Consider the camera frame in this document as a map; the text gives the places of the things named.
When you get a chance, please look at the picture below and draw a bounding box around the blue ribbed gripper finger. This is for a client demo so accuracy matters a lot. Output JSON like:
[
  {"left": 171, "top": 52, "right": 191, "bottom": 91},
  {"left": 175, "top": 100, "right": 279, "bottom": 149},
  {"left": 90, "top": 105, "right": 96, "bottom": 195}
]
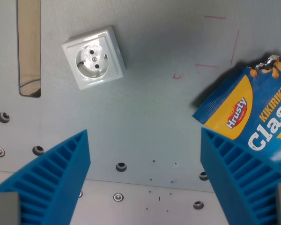
[
  {"left": 0, "top": 129, "right": 91, "bottom": 225},
  {"left": 200, "top": 127, "right": 281, "bottom": 225}
]

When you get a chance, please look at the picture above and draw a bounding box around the blue Hrusty peanut snack bag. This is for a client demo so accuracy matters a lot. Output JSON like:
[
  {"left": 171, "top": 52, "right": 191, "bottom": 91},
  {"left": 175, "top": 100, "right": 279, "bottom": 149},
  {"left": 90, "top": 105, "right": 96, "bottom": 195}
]
[{"left": 192, "top": 54, "right": 281, "bottom": 175}]

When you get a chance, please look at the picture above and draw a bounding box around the white wall power socket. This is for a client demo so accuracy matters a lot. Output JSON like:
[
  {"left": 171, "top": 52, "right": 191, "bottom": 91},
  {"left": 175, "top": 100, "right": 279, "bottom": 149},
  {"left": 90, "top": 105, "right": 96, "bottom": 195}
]
[{"left": 61, "top": 25, "right": 126, "bottom": 91}]

